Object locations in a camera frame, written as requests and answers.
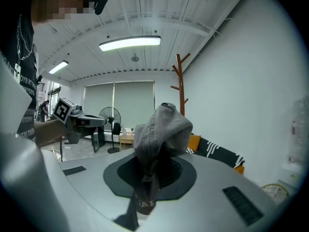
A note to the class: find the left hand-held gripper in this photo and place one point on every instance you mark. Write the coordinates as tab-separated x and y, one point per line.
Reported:
72	120

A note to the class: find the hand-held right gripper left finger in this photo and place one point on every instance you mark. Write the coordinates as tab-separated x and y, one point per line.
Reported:
128	171

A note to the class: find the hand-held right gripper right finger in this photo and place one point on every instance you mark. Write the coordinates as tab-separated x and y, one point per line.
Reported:
172	173

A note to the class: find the grey cap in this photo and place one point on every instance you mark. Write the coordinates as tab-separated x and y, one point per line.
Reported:
160	132

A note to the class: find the brown wooden coat rack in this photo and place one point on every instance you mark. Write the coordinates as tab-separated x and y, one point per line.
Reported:
181	88

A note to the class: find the person's left forearm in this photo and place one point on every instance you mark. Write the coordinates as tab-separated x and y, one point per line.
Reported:
49	132

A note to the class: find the small wooden side table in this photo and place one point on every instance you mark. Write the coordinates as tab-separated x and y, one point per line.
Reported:
126	139

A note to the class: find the grey roller blind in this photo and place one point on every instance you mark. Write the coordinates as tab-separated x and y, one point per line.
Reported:
99	98
135	98

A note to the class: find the orange cushion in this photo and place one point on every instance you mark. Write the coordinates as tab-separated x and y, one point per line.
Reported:
194	142

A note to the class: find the black standing fan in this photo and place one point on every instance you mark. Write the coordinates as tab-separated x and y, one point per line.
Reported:
109	116

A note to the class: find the black office chair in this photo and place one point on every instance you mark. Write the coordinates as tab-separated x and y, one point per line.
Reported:
116	129

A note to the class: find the black white patterned blanket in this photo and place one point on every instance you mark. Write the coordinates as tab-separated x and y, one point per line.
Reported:
217	151

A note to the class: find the long ceiling lamp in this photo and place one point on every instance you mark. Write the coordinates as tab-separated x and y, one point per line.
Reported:
130	43
58	67

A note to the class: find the orange sofa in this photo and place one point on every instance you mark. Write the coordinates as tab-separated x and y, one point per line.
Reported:
239	169

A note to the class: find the person's black printed t-shirt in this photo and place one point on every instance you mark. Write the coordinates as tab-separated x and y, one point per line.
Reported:
25	57

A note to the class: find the round ceiling fixture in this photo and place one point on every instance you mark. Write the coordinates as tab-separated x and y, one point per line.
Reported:
135	58

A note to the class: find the yellow badminton racket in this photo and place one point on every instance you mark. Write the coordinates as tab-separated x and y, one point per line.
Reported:
275	192

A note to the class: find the clear storage shelf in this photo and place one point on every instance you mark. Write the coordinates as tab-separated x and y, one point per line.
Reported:
298	129

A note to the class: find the black head-worn camera mount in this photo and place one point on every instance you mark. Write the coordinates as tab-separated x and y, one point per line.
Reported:
102	1

